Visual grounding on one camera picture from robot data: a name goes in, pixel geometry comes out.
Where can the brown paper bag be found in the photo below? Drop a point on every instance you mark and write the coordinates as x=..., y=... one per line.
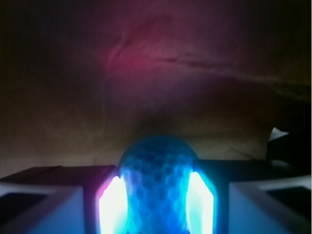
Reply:
x=80, y=80

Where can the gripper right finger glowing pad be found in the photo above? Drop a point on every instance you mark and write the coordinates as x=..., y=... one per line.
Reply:
x=248, y=197

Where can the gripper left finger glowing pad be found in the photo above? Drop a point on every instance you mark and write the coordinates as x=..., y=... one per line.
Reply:
x=64, y=200

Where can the blue dimpled ball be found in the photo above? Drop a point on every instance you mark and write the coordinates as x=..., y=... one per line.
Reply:
x=156, y=172

